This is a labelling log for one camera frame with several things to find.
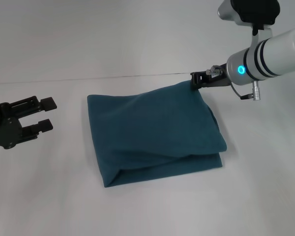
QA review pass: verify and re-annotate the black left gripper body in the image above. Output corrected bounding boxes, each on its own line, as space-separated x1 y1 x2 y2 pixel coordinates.
0 102 39 150

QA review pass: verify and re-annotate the teal t-shirt with pink print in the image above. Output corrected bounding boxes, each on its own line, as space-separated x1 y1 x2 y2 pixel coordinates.
86 80 228 189

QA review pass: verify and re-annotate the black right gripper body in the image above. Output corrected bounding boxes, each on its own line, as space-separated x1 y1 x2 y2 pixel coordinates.
202 63 231 89

